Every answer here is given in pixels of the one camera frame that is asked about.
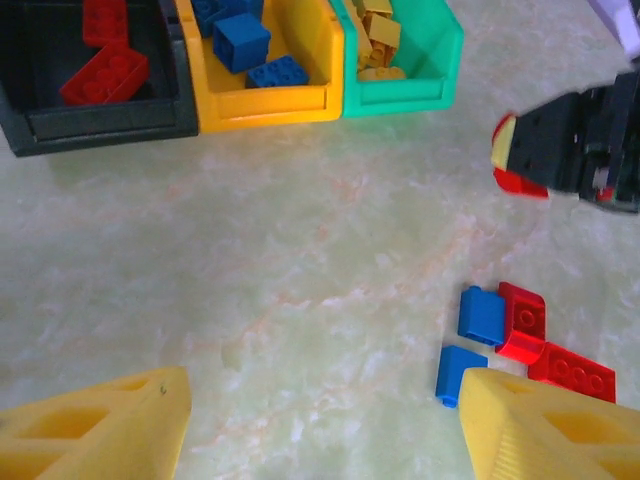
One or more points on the small dark blue lego brick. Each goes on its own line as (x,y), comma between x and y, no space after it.
(277,75)

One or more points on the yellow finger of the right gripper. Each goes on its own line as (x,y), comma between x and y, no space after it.
(500,147)

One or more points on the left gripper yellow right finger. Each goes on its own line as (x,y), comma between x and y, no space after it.
(525,450)

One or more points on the yellow lego brick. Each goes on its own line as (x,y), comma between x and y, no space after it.
(377,57)
(382,75)
(385,29)
(375,4)

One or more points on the long red lego brick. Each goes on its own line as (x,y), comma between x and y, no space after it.
(575,377)
(105,75)

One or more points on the black plastic bin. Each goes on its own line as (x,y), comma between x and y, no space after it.
(100,127)

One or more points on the green plastic bin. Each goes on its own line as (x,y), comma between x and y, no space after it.
(400,100)

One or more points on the yellow plastic bin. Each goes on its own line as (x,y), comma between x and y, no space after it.
(270,107)

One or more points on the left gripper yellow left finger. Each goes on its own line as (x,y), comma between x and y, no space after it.
(125,440)

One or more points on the red square brick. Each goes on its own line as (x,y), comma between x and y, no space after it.
(522,322)

